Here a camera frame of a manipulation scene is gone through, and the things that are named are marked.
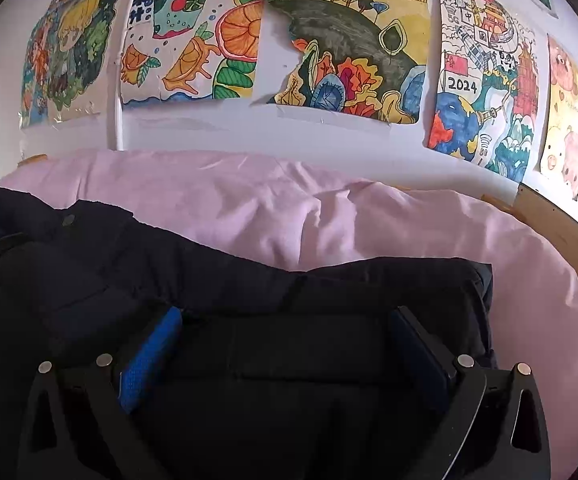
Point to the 2024 dragon city painting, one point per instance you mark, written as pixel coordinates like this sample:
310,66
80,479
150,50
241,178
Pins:
487,101

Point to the pink pig yellow painting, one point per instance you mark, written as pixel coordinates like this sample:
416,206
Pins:
559,161

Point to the dark navy puffer jacket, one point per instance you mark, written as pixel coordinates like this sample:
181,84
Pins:
273,375

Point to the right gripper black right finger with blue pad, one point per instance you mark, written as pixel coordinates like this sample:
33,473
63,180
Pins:
494,426

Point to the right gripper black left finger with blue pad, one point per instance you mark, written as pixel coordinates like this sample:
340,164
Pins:
77,423

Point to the blond child green painting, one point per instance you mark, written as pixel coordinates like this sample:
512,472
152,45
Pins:
64,70

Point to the pink bed quilt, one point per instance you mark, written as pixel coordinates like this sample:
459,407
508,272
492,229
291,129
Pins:
535,320

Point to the white wall conduit pipe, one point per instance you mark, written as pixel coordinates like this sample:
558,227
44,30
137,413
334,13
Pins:
114,126

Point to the yellow landscape hill painting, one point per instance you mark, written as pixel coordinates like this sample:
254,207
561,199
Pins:
365,58

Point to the wooden bed frame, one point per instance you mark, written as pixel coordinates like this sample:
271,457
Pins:
564,234

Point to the orange fruit juice painting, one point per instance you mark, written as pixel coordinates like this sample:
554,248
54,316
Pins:
190,50

